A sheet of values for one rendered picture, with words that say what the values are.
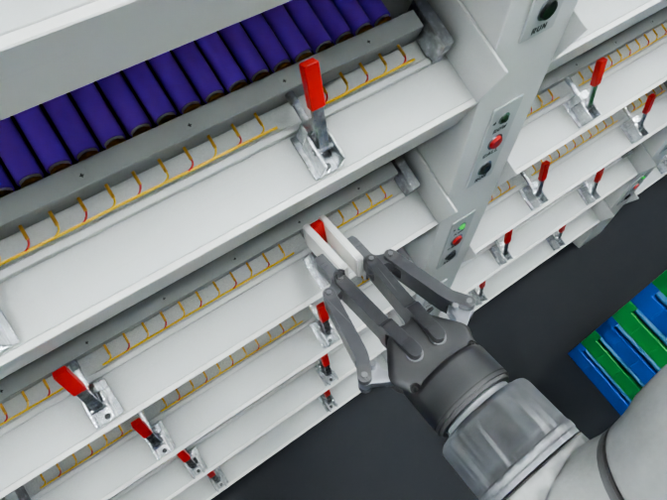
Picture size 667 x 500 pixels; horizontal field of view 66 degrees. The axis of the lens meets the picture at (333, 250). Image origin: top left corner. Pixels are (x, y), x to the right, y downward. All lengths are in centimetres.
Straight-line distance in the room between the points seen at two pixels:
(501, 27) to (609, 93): 43
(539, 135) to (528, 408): 45
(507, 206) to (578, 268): 70
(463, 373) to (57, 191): 32
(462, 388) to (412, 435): 89
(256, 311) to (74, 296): 23
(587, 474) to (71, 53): 36
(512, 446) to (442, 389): 6
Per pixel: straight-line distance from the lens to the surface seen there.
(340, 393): 115
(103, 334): 55
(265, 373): 75
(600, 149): 107
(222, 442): 94
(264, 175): 41
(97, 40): 26
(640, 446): 33
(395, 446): 128
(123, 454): 77
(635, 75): 91
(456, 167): 56
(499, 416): 39
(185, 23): 28
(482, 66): 48
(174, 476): 95
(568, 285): 155
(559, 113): 79
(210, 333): 57
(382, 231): 61
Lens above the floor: 126
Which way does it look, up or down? 59 degrees down
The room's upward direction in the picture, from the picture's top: straight up
